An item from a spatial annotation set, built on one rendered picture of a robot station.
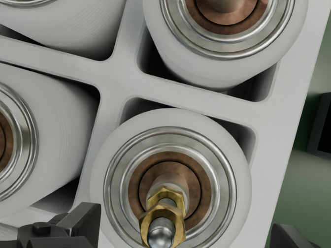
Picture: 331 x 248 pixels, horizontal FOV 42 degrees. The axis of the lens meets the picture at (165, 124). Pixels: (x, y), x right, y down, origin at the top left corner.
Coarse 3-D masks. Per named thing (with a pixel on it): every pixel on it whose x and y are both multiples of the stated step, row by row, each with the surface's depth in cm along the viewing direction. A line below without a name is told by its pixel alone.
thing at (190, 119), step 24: (144, 120) 25; (168, 120) 25; (192, 120) 25; (120, 144) 25; (216, 144) 24; (96, 168) 25; (240, 168) 25; (96, 192) 25; (240, 192) 24; (240, 216) 25; (120, 240) 25
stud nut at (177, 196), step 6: (162, 186) 21; (156, 192) 21; (162, 192) 20; (168, 192) 20; (174, 192) 20; (180, 192) 21; (150, 198) 20; (156, 198) 20; (162, 198) 20; (174, 198) 20; (180, 198) 20; (150, 204) 20; (180, 204) 20
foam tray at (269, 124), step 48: (0, 48) 32; (48, 48) 32; (144, 48) 35; (96, 96) 43; (144, 96) 32; (192, 96) 32; (240, 96) 42; (288, 96) 31; (96, 144) 32; (240, 144) 39; (288, 144) 31; (240, 240) 32
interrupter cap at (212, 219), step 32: (160, 128) 24; (128, 160) 24; (160, 160) 24; (192, 160) 24; (224, 160) 24; (128, 192) 24; (192, 192) 25; (224, 192) 24; (128, 224) 25; (192, 224) 24; (224, 224) 24
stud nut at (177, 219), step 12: (156, 204) 17; (168, 204) 17; (144, 216) 17; (156, 216) 17; (168, 216) 17; (180, 216) 17; (144, 228) 17; (180, 228) 17; (144, 240) 17; (180, 240) 17
